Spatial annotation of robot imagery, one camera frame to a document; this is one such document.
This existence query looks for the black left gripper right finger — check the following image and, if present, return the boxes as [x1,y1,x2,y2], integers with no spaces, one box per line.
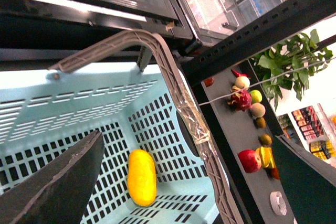
[272,135,335,223]

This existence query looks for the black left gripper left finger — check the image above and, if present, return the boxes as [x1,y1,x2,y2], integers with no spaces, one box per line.
[1,131,104,223]

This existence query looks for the light blue plastic basket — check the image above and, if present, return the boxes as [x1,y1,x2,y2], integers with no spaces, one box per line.
[1,63,219,223]

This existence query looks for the yellow mango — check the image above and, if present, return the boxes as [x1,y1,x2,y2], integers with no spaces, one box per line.
[127,149,157,207]

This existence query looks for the orange persimmon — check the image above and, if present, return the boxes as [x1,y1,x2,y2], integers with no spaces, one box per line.
[270,167,280,180]

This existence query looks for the white tape roll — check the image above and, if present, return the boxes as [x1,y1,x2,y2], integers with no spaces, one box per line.
[270,191,287,216]

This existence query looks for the yellow star fruit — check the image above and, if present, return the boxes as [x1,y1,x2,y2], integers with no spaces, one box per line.
[256,146,276,169]

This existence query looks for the brown kiwi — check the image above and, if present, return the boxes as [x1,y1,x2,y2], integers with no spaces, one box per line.
[259,134,272,146]
[255,117,266,129]

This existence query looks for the red apple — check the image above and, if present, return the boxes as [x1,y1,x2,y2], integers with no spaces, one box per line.
[238,149,261,174]

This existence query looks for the black display tray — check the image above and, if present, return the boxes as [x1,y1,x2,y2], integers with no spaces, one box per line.
[200,69,298,223]

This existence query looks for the green apple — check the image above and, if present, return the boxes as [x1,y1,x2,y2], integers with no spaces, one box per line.
[249,90,263,104]

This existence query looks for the red dragon fruit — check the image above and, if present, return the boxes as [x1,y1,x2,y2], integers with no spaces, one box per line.
[228,90,252,112]

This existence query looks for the green potted plant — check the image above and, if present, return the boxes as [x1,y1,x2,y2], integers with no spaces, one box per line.
[249,29,334,109]

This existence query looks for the glass door refrigerator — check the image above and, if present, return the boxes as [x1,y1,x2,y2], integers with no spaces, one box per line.
[1,0,245,46]

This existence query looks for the white cable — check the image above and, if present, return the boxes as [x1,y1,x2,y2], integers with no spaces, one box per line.
[198,56,336,106]

